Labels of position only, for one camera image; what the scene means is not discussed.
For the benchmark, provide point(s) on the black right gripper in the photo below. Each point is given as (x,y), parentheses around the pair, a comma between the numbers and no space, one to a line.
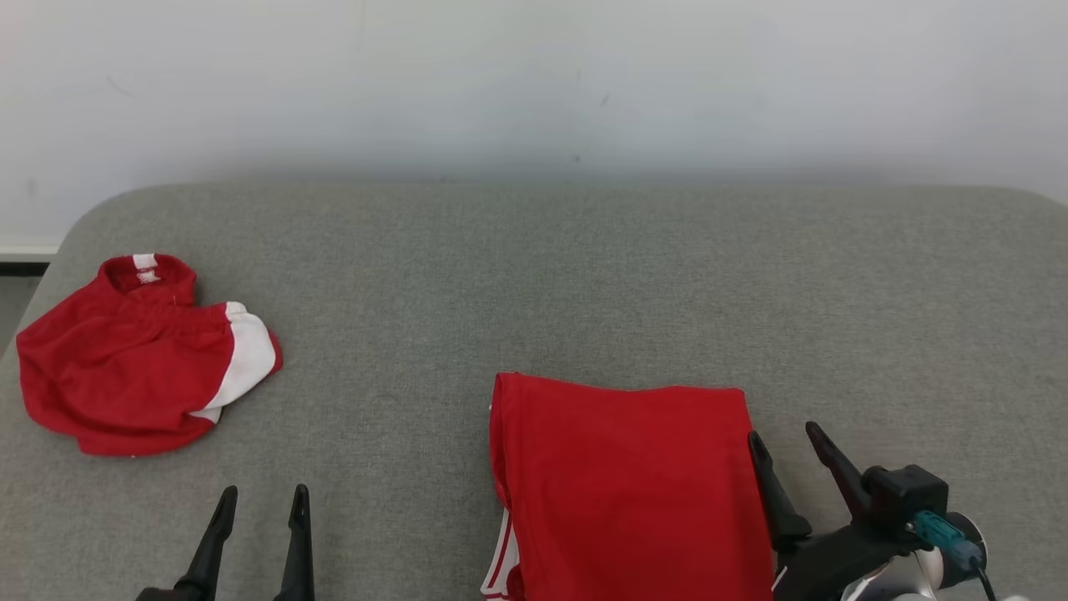
(826,563)

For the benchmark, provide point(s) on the red garment with white stripes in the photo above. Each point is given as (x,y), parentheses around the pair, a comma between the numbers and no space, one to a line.
(634,484)

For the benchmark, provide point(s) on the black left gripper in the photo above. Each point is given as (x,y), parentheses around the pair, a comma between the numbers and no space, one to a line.
(175,595)

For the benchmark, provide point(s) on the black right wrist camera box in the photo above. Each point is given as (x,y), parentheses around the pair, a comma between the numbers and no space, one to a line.
(905,492)

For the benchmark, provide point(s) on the red shorts with white panel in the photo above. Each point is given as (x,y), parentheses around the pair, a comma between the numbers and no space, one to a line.
(125,367)

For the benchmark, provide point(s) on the white wall baseboard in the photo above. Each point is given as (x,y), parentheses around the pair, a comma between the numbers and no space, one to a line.
(25,250)

